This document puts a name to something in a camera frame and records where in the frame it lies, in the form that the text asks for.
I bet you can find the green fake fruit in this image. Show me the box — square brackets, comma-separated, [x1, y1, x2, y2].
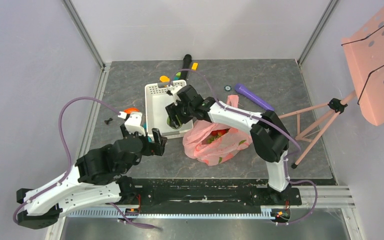
[166, 116, 177, 129]

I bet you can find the pink plastic bag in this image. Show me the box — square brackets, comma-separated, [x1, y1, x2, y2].
[182, 95, 254, 167]

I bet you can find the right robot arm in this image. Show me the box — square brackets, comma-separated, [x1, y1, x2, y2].
[165, 84, 290, 204]

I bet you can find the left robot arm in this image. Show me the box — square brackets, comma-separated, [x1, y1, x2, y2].
[12, 125, 168, 230]

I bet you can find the red fake fruit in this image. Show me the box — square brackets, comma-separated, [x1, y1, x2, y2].
[210, 129, 229, 138]

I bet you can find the orange curved piece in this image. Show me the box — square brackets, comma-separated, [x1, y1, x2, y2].
[124, 107, 140, 114]

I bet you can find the small black piece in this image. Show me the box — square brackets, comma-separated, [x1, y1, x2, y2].
[104, 117, 113, 125]

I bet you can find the white plastic basket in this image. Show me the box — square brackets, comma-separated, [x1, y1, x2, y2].
[144, 82, 194, 140]

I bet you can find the orange yellow toy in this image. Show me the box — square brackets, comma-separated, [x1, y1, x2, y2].
[159, 75, 170, 83]

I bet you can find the small round disc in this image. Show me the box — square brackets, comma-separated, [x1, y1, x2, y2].
[224, 85, 232, 92]

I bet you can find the yellow block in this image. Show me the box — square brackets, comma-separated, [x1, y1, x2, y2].
[191, 62, 199, 71]

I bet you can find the black cylinder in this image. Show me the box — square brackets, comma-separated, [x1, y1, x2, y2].
[178, 54, 192, 80]

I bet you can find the purple toy bat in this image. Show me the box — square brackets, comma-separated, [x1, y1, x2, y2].
[234, 83, 275, 111]

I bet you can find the pink music stand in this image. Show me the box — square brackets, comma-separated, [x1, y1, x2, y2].
[281, 6, 384, 169]

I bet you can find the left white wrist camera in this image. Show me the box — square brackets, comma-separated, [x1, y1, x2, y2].
[124, 111, 147, 136]

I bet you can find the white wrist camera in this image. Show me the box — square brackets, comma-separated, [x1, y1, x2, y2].
[124, 111, 147, 136]
[166, 85, 185, 102]

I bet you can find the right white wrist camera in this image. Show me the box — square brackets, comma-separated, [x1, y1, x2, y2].
[166, 85, 185, 102]

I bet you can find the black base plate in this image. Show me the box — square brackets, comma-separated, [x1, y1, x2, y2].
[116, 178, 302, 214]

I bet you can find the white cable duct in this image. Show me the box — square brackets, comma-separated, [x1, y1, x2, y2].
[68, 206, 287, 221]

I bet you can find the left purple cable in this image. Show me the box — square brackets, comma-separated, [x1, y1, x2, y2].
[12, 96, 163, 230]

